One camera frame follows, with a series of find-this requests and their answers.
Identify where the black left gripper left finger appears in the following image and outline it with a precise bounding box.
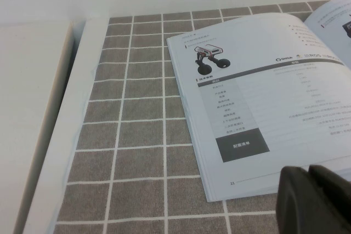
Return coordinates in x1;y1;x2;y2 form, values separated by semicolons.
276;165;344;234

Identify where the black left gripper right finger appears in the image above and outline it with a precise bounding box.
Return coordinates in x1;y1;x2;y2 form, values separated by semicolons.
309;164;351;234

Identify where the white product catalogue book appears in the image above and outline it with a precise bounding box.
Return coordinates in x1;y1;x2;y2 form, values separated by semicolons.
166;0;351;203

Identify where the grey white-checked tablecloth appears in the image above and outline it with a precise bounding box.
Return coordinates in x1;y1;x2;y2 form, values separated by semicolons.
53;0;351;234

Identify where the white side panel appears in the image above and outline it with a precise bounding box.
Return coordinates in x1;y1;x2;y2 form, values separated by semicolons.
0;19;75;234

